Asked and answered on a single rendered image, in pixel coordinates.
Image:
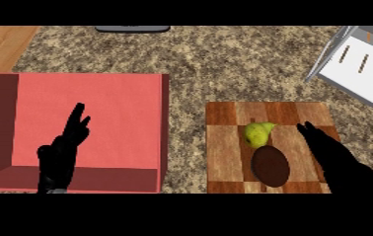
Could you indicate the red open box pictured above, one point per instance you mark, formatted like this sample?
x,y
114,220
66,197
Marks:
x,y
87,128

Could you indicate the white toaster with slots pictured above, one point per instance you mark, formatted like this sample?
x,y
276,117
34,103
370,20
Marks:
x,y
351,65

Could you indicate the pale wooden board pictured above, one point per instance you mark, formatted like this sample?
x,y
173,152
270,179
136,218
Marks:
x,y
13,45

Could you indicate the checkered wooden cutting board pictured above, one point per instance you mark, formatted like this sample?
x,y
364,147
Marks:
x,y
227,154

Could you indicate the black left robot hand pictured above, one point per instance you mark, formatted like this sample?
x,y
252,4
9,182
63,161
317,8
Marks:
x,y
62,151

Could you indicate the dark brown chocolate cupcake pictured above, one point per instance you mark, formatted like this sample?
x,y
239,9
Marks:
x,y
270,166

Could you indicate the green pear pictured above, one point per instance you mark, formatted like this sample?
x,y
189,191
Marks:
x,y
257,134

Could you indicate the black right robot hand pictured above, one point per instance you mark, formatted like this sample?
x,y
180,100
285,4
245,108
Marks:
x,y
339,161

